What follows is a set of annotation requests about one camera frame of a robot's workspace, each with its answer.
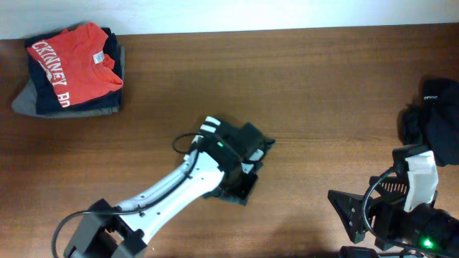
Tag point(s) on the dark green t-shirt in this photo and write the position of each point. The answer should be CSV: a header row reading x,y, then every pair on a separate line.
x,y
207,141

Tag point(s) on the black garment pile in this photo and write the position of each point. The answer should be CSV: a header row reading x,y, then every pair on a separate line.
x,y
432,120

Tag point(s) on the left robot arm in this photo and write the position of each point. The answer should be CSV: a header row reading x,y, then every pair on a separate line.
x,y
124,230

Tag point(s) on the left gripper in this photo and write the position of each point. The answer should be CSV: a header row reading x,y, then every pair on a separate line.
x,y
252,188

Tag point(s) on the folded navy blue garment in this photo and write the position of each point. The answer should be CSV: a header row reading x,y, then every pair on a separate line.
x,y
47,102

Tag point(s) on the folded grey garment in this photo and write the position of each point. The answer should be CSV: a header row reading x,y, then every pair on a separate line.
x,y
27,104

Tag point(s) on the folded red printed t-shirt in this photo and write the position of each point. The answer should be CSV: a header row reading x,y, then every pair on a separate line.
x,y
89,34

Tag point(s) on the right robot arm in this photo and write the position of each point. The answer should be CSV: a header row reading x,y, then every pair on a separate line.
x,y
442,228

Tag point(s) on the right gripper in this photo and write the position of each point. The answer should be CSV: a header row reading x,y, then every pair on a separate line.
x,y
387,203

